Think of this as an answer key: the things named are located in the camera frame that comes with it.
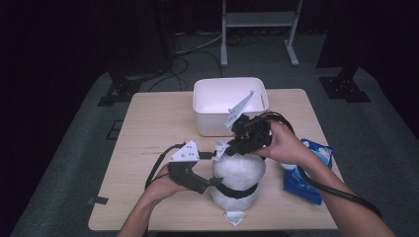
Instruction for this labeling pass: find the black tape strip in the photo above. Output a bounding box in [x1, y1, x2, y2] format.
[87, 196, 110, 206]

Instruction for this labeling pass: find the right hand-held gripper black cable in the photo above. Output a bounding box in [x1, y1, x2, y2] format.
[261, 111, 383, 220]

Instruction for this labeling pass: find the black stand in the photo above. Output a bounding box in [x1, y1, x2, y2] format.
[96, 58, 143, 108]
[317, 64, 373, 104]

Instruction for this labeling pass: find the person's left hand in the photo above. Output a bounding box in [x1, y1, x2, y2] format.
[143, 163, 190, 205]

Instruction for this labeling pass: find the white metal stand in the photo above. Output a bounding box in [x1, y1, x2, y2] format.
[219, 0, 304, 68]

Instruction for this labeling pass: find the black tape square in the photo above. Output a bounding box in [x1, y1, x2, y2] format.
[105, 119, 125, 141]

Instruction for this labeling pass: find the black floor cable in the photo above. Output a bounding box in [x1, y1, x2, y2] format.
[147, 48, 225, 93]

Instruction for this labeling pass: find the light grey floor cable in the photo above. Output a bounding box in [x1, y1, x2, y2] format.
[174, 32, 225, 55]

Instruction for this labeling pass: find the left hand-held gripper black cable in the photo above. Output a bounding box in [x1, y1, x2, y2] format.
[144, 142, 188, 191]

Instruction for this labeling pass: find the person's right hand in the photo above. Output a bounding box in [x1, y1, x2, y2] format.
[252, 113, 318, 170]

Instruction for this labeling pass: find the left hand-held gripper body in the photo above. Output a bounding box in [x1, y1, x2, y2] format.
[167, 140, 212, 196]

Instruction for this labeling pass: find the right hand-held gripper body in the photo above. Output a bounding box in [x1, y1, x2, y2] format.
[223, 90, 275, 156]

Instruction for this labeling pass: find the panda plush toy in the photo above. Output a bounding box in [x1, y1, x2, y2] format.
[209, 152, 267, 228]

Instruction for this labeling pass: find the blue wet wipe pack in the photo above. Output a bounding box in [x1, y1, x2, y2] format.
[282, 137, 335, 206]

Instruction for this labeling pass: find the hand-held gripper black cable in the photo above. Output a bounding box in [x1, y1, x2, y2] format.
[144, 142, 188, 191]
[261, 111, 383, 220]

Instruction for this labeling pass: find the white plastic bin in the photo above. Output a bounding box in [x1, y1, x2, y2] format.
[192, 76, 270, 138]

